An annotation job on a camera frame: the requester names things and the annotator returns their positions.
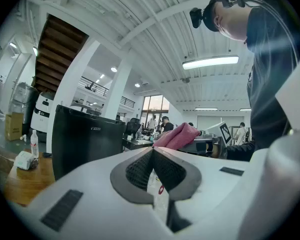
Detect person's right forearm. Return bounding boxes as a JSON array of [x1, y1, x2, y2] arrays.
[[211, 140, 256, 162]]

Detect black head-worn camera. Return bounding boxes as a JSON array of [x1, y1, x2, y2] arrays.
[[189, 7, 204, 29]]

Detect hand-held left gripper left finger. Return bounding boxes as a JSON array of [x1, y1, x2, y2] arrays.
[[13, 146, 176, 240]]

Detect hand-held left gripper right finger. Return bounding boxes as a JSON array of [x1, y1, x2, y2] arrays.
[[152, 146, 251, 240]]

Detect clear plastic water bottle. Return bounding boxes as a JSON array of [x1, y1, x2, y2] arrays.
[[29, 129, 40, 159]]

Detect large glass window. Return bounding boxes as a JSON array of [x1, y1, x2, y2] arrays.
[[141, 95, 170, 130]]

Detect ceiling strip light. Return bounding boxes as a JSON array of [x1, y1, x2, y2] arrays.
[[182, 55, 240, 71]]

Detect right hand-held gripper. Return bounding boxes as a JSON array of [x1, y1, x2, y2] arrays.
[[177, 121, 233, 160]]

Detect black box appliance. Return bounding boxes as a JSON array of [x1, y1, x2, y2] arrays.
[[51, 104, 127, 181]]

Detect person's head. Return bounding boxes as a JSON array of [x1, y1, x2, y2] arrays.
[[202, 0, 251, 43]]

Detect small white service robot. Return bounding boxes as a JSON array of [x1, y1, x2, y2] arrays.
[[30, 91, 56, 136]]

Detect brown cardboard box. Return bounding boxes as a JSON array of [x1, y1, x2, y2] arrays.
[[4, 112, 25, 142]]

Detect white tissue packet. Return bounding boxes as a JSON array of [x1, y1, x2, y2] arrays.
[[14, 150, 40, 171]]

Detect low wooden table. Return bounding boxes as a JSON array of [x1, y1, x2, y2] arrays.
[[3, 151, 56, 206]]

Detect black office chair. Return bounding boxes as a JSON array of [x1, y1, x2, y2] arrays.
[[124, 117, 141, 140]]

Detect black chest device cable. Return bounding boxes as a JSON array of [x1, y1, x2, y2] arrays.
[[243, 0, 300, 67]]

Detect person's black-clad torso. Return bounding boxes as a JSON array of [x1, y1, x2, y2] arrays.
[[246, 6, 300, 151]]

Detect pink cleaning cloth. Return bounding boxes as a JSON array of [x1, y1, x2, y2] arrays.
[[152, 122, 202, 151]]

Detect wooden staircase underside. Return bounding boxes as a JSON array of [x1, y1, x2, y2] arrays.
[[31, 13, 90, 94]]

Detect plastic-wrapped water dispenser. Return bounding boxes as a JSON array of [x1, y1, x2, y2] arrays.
[[8, 82, 40, 135]]

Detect black balcony railing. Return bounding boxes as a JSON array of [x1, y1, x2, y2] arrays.
[[78, 75, 136, 109]]

